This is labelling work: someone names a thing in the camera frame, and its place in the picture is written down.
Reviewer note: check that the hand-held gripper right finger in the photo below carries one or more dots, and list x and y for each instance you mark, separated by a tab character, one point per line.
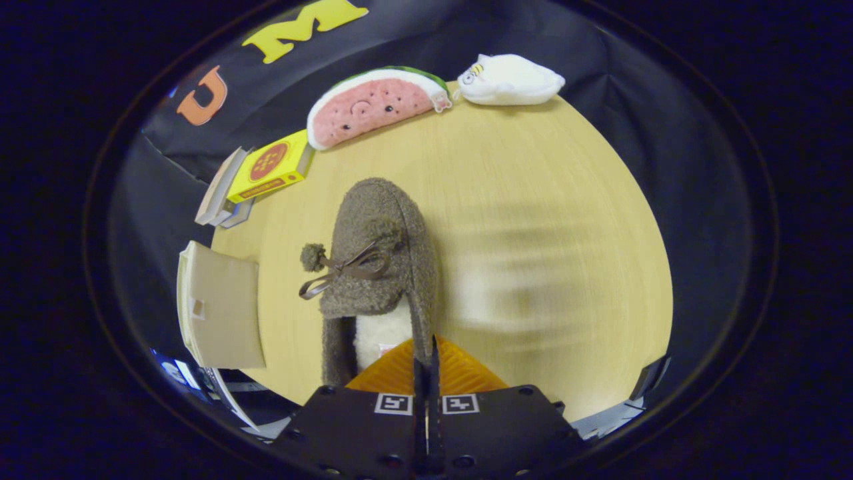
493	426

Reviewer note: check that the blue book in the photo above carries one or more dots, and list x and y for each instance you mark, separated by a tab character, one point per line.
241	213

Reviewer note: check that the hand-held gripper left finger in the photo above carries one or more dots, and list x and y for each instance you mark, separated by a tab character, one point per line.
373	426

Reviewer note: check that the blue printed packet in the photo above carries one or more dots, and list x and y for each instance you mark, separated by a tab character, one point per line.
180	373

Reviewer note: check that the brown fuzzy shoe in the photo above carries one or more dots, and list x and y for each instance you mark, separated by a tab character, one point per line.
380	213

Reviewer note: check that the white plush toy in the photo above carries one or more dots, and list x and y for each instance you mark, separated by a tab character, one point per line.
513	81

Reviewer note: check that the yellow box with red circle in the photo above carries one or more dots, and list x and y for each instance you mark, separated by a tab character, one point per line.
270	166

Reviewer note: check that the black rectangular object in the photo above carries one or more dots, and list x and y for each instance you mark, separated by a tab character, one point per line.
650	378

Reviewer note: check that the beige fabric storage box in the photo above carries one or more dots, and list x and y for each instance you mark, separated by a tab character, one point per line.
226	306

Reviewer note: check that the watermelon slice plush toy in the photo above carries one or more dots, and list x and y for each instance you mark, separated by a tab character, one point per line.
373	106

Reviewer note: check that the white book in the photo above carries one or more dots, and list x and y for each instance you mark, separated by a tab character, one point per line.
226	212

